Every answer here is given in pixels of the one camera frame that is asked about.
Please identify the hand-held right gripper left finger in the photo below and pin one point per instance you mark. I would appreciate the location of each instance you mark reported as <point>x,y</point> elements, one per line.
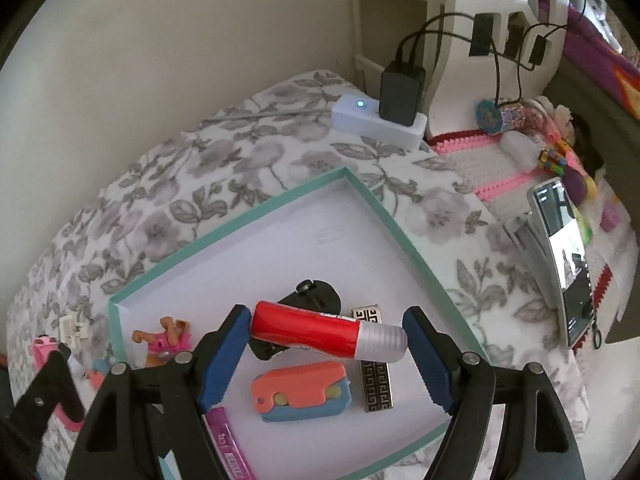
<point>225,360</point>

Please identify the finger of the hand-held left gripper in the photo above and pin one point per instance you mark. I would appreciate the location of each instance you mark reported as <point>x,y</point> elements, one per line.
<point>47,390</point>

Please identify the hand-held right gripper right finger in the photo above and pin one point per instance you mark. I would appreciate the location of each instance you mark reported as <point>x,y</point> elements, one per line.
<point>427,360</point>

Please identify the pink silicone wristband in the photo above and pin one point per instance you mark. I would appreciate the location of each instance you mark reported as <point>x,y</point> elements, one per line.
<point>42,347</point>

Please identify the silver patterned lighter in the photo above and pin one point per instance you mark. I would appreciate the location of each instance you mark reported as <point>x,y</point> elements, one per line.
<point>376,385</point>

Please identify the coral and blue toy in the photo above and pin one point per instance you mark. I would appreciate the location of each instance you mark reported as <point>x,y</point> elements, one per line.
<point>300,385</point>

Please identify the magenta plastic case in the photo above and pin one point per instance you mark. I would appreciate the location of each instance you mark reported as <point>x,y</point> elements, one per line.
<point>230,445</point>

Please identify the red glue stick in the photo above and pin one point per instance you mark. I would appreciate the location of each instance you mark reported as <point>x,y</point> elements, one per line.
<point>310,330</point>

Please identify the teal cardboard box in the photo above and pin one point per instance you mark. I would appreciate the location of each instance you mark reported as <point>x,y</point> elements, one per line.
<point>310,240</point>

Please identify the small orange blue toy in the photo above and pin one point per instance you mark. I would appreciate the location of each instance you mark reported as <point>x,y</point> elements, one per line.
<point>97,375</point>

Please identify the small pink doll figure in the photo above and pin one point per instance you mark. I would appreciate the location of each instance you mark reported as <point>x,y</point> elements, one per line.
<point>167,342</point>

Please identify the grey phone stand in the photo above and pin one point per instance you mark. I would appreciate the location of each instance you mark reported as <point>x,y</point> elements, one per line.
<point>530,250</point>

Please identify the smartphone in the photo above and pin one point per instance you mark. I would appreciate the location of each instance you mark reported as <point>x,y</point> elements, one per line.
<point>565,260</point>

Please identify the floral printed blanket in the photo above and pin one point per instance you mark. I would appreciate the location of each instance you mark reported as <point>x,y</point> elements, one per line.
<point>175,185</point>

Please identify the pink and white crochet mat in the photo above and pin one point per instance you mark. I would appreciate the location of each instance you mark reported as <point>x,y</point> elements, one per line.
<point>480,165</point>

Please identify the white oval case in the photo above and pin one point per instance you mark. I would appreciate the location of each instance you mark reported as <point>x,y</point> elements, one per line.
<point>520,149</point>

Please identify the purple round item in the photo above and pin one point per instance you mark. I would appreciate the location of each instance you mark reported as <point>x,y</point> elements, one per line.
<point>577,184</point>

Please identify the colourful bead toy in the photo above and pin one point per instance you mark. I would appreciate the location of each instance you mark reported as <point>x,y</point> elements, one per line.
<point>551,160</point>

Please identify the white power strip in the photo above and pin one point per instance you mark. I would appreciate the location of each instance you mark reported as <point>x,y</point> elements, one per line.
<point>360,120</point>

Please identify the round blue printed tin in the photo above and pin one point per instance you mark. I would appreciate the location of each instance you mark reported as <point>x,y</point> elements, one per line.
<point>490,116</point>

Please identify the holographic cylinder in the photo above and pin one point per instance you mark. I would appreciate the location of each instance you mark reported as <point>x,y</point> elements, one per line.
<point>520,115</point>

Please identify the black power adapter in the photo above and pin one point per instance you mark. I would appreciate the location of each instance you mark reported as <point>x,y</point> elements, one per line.
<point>400,95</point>

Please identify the small black plug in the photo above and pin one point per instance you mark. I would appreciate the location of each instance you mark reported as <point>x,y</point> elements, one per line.
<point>538,51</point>

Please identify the purple cloth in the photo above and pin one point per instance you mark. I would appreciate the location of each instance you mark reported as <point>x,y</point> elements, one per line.
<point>610,75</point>

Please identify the white lattice furniture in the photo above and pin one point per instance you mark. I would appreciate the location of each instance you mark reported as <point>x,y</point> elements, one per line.
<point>450,10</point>

